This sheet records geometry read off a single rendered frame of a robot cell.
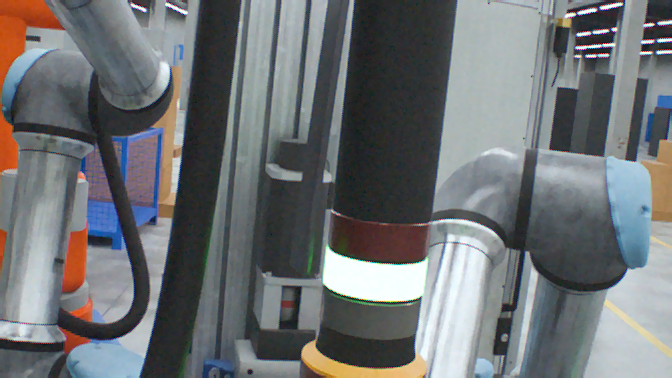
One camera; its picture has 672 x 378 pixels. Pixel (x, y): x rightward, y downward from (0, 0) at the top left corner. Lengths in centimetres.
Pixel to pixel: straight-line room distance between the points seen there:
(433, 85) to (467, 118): 218
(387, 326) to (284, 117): 92
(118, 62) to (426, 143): 71
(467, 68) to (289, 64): 131
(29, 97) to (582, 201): 73
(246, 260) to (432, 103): 95
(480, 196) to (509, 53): 170
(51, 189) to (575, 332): 71
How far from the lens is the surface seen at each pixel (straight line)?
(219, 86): 17
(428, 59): 24
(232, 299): 119
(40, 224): 109
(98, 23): 85
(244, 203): 116
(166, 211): 825
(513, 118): 252
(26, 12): 423
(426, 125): 24
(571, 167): 84
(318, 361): 26
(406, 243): 24
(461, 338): 74
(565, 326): 96
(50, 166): 110
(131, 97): 101
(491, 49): 245
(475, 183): 82
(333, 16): 24
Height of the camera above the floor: 167
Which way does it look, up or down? 8 degrees down
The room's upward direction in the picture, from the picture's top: 6 degrees clockwise
